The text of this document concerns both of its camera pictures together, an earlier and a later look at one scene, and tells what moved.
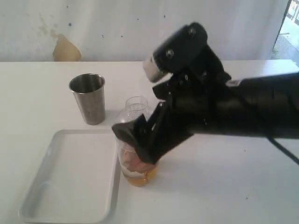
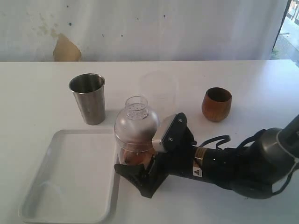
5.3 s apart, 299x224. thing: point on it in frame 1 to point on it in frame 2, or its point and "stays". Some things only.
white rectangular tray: x=77 y=180 stays
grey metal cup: x=89 y=90 stays
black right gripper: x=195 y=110 to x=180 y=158
